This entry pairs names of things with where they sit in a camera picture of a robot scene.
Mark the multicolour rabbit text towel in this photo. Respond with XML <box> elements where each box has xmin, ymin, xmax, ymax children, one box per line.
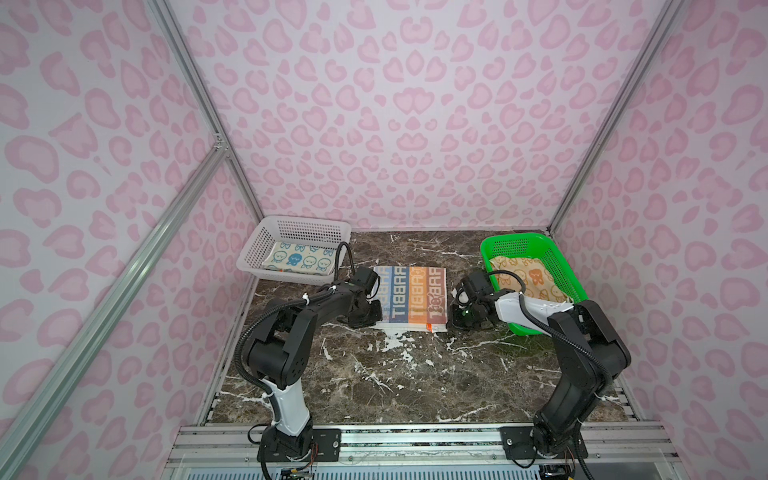
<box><xmin>373</xmin><ymin>266</ymin><xmax>448</xmax><ymax>333</ymax></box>

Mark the white plastic basket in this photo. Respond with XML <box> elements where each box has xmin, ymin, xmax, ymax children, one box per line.
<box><xmin>236</xmin><ymin>216</ymin><xmax>351</xmax><ymax>285</ymax></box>

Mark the blue bunny pattern towel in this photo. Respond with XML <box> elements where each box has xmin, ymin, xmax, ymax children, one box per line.
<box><xmin>261</xmin><ymin>242</ymin><xmax>336</xmax><ymax>275</ymax></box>

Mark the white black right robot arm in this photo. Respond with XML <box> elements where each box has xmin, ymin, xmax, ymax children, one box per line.
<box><xmin>449</xmin><ymin>269</ymin><xmax>631</xmax><ymax>457</ymax></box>

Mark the brown pattern towel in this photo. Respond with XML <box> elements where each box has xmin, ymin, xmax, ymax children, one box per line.
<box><xmin>491</xmin><ymin>256</ymin><xmax>570</xmax><ymax>303</ymax></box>

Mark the green plastic basket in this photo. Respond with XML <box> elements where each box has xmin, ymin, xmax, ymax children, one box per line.
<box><xmin>480</xmin><ymin>233</ymin><xmax>587</xmax><ymax>336</ymax></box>

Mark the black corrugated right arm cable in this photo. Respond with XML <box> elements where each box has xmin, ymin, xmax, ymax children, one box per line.
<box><xmin>452</xmin><ymin>269</ymin><xmax>613</xmax><ymax>480</ymax></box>

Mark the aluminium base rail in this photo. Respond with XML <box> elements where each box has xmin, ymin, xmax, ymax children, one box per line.
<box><xmin>161</xmin><ymin>421</ymin><xmax>688</xmax><ymax>479</ymax></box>

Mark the aluminium frame corner post right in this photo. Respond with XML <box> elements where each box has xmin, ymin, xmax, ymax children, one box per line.
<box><xmin>546</xmin><ymin>0</ymin><xmax>689</xmax><ymax>237</ymax></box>

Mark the aluminium frame corner post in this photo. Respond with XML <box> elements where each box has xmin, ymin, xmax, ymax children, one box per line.
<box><xmin>546</xmin><ymin>0</ymin><xmax>689</xmax><ymax>237</ymax></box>
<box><xmin>147</xmin><ymin>0</ymin><xmax>264</xmax><ymax>222</ymax></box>

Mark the aluminium frame corner post left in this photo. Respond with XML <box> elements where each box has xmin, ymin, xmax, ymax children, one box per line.
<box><xmin>147</xmin><ymin>0</ymin><xmax>264</xmax><ymax>222</ymax></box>

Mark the aluminium diagonal frame bar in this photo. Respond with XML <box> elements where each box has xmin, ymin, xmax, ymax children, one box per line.
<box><xmin>1</xmin><ymin>146</ymin><xmax>228</xmax><ymax>479</ymax></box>

